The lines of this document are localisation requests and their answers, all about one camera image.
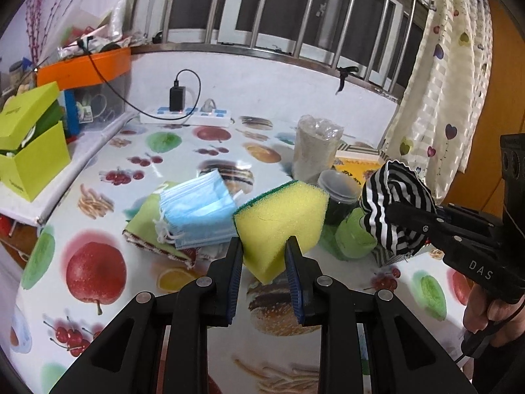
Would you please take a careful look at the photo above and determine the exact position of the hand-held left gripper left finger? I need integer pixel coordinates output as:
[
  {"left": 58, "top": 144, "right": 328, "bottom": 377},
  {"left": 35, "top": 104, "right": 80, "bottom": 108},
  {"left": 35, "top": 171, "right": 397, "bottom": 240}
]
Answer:
[{"left": 49, "top": 236, "right": 244, "bottom": 394}]

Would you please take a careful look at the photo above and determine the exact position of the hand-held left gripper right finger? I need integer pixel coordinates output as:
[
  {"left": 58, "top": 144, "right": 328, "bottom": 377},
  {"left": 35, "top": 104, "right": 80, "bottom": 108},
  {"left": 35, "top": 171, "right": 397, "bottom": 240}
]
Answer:
[{"left": 285, "top": 236, "right": 478, "bottom": 394}]

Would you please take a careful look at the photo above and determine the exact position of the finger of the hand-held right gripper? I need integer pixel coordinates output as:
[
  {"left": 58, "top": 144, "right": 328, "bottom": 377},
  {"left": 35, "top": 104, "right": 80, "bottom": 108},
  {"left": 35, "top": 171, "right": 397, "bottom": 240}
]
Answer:
[
  {"left": 412, "top": 224, "right": 452, "bottom": 251},
  {"left": 388, "top": 202, "right": 450, "bottom": 226}
]

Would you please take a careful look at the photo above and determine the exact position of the black white striped cloth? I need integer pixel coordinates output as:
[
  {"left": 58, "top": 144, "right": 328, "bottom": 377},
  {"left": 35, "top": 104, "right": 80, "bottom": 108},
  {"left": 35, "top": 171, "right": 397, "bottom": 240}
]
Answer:
[{"left": 359, "top": 160, "right": 437, "bottom": 257}]

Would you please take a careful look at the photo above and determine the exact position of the yellow sponge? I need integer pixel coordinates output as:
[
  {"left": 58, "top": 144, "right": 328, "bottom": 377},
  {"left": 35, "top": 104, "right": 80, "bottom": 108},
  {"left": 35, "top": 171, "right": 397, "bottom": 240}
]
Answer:
[{"left": 233, "top": 180, "right": 330, "bottom": 285}]

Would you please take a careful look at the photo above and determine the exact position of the yellow box with striped sides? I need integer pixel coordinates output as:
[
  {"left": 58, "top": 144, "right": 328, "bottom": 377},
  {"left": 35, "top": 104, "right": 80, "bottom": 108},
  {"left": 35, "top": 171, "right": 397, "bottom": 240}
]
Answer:
[{"left": 334, "top": 143, "right": 446, "bottom": 267}]

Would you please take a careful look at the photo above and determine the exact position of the blue face mask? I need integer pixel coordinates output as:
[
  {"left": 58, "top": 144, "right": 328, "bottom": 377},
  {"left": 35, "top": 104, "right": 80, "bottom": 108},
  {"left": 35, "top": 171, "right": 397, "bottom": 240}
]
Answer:
[{"left": 155, "top": 169, "right": 239, "bottom": 250}]

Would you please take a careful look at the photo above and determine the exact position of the green rabbit towel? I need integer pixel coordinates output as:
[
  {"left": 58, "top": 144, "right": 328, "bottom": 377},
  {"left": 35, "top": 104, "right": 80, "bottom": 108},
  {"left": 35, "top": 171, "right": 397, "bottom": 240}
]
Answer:
[{"left": 122, "top": 191, "right": 218, "bottom": 267}]

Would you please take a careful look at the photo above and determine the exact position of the person's right hand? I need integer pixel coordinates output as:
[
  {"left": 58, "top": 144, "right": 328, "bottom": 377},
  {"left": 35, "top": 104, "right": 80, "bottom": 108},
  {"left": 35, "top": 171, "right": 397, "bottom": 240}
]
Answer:
[{"left": 463, "top": 285, "right": 525, "bottom": 347}]

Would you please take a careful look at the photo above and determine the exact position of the green plastic jar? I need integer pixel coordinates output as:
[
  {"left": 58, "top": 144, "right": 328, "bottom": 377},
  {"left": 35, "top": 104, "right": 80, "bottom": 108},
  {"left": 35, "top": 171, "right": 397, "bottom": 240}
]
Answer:
[{"left": 334, "top": 209, "right": 378, "bottom": 261}]

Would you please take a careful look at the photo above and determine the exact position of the dark jar with clear lid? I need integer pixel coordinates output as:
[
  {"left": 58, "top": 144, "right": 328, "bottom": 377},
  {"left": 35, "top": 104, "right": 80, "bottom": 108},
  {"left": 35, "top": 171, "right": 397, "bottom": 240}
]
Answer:
[{"left": 318, "top": 169, "right": 364, "bottom": 226}]

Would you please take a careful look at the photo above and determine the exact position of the fruit printed tablecloth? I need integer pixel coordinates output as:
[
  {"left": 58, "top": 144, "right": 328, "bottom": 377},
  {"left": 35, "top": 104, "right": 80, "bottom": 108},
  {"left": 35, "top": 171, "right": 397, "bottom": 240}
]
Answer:
[{"left": 10, "top": 115, "right": 476, "bottom": 394}]

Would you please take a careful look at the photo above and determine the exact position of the cream curtain with hearts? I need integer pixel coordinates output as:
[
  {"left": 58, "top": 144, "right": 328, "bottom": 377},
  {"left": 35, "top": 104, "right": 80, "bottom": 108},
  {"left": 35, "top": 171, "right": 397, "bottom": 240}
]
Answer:
[{"left": 383, "top": 0, "right": 493, "bottom": 173}]

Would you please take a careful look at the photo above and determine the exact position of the white power strip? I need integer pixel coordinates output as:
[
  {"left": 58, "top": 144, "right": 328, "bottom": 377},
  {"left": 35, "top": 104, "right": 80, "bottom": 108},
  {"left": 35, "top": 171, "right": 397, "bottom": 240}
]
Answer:
[{"left": 140, "top": 106, "right": 234, "bottom": 128}]

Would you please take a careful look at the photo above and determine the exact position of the wooden cabinet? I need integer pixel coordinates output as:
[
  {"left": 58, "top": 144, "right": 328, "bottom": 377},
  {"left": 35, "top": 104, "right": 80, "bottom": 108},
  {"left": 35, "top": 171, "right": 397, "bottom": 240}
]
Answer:
[{"left": 463, "top": 0, "right": 525, "bottom": 140}]

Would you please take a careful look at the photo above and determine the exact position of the black charger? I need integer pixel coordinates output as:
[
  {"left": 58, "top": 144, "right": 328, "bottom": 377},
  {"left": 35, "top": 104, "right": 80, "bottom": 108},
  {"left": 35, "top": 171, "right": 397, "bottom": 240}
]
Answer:
[{"left": 169, "top": 86, "right": 185, "bottom": 112}]

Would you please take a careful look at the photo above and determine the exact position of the white side shelf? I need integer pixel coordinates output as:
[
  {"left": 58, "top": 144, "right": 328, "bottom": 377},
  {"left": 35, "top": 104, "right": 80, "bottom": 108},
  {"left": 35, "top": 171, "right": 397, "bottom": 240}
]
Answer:
[{"left": 0, "top": 111, "right": 142, "bottom": 226}]

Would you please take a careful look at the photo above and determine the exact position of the lime green box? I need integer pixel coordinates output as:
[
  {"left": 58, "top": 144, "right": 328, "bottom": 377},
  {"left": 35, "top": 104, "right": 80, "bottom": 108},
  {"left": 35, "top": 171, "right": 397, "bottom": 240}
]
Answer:
[{"left": 0, "top": 82, "right": 71, "bottom": 203}]

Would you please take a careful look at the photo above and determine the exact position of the metal window grille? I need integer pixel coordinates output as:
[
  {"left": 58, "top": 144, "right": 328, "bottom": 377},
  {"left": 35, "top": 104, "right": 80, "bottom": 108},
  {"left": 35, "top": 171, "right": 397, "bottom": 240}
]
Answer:
[{"left": 127, "top": 0, "right": 431, "bottom": 95}]

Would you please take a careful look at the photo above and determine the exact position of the blue carton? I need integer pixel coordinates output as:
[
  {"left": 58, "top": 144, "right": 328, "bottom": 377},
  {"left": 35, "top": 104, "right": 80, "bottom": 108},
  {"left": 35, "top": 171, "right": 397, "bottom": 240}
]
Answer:
[{"left": 63, "top": 89, "right": 81, "bottom": 135}]

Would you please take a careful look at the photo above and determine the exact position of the clear storage box orange lid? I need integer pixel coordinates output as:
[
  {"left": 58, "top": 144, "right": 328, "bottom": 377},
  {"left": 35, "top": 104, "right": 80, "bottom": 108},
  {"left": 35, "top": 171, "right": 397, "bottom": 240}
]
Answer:
[{"left": 36, "top": 47, "right": 133, "bottom": 136}]

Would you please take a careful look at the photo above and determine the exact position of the pile of packets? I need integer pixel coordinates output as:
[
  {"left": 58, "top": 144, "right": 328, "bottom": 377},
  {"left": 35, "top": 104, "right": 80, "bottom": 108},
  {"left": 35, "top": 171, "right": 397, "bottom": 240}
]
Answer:
[{"left": 53, "top": 0, "right": 132, "bottom": 56}]

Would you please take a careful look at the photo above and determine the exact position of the glass jar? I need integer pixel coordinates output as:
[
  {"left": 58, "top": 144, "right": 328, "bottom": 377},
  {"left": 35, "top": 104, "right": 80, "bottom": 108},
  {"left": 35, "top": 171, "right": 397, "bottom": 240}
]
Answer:
[{"left": 8, "top": 61, "right": 26, "bottom": 91}]

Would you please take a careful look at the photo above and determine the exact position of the black strap on grille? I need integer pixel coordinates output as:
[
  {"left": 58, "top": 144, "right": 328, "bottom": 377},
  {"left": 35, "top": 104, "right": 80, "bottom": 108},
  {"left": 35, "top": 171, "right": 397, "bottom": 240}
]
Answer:
[{"left": 335, "top": 66, "right": 358, "bottom": 95}]

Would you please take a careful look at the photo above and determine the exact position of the black charger cable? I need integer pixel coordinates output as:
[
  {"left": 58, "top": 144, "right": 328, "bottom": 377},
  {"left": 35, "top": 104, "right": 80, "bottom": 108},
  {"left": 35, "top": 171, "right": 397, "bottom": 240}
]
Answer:
[{"left": 80, "top": 39, "right": 201, "bottom": 120}]

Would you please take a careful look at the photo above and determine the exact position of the purple blossom wall decal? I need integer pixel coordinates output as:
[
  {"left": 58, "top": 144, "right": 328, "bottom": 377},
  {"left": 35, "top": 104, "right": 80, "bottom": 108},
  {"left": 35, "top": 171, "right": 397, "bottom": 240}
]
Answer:
[{"left": 25, "top": 0, "right": 48, "bottom": 66}]

